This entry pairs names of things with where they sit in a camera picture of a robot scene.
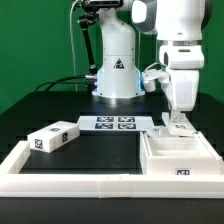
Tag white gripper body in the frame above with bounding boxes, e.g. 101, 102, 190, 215
159, 45, 204, 111

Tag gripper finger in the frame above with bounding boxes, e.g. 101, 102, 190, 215
171, 111, 182, 121

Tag white cabinet door panel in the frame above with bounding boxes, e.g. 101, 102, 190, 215
146, 126, 168, 138

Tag white cabinet body box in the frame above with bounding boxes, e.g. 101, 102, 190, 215
140, 132, 224, 176

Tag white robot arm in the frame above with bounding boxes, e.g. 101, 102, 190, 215
93, 0, 211, 121

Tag white cabinet top block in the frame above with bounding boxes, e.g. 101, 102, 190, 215
27, 121, 80, 153

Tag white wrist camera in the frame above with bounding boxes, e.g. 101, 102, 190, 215
141, 69, 169, 92

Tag white marker base plate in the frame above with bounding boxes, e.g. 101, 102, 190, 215
78, 116, 154, 131

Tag black cables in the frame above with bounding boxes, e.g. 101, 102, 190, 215
34, 75, 98, 92

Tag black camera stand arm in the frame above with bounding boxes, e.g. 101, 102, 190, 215
75, 0, 124, 77

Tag white hanging cable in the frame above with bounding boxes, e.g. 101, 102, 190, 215
69, 0, 82, 92

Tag white border frame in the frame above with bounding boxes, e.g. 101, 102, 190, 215
0, 141, 224, 198

